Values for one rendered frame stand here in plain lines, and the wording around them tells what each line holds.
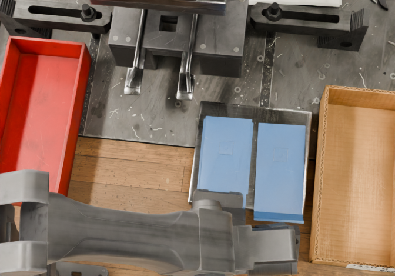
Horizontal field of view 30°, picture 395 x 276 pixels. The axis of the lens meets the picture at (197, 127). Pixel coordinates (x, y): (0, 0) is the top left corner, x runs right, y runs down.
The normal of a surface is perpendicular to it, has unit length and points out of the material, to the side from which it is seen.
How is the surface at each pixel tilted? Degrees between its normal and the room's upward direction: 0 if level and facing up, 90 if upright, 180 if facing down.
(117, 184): 0
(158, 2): 90
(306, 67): 0
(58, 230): 42
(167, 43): 0
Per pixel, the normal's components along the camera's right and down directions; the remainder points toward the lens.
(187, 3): -0.12, 0.94
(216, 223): 0.64, -0.27
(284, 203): -0.04, -0.32
